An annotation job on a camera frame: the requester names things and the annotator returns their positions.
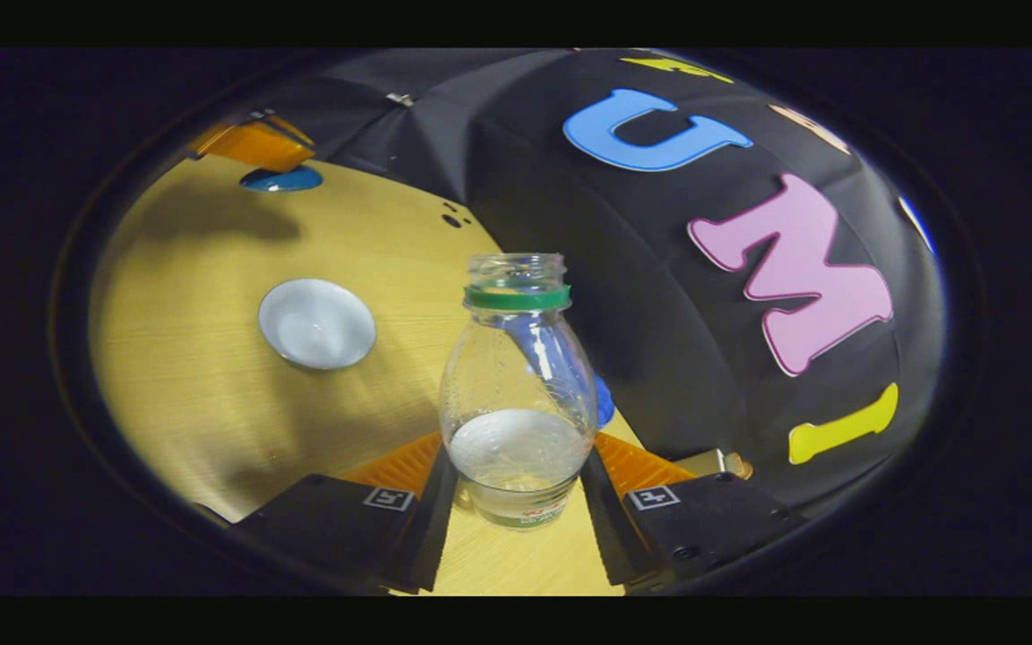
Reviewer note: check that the blue towel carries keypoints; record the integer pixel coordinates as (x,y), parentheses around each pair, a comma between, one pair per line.
(604,400)

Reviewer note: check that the white toaster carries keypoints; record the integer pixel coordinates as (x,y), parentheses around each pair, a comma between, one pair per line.
(702,462)

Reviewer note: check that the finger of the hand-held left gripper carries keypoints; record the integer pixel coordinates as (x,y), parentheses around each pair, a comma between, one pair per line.
(256,143)

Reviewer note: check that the white teacup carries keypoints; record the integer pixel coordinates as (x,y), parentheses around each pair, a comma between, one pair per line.
(317,324)

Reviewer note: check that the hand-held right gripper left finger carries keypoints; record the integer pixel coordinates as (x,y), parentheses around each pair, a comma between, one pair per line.
(431,528)

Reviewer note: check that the silver clip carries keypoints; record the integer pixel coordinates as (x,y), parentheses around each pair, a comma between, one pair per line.
(399,98)

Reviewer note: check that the black backdrop cloth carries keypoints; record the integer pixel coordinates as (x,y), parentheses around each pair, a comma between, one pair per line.
(677,340)

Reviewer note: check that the clear plastic water bottle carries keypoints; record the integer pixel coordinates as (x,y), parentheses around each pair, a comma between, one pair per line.
(516,448)

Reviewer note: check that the toasted bread slice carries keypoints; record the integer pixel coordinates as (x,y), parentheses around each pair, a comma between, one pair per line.
(740,467)

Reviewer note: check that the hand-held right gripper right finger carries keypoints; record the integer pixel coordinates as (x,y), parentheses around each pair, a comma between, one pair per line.
(606,528)

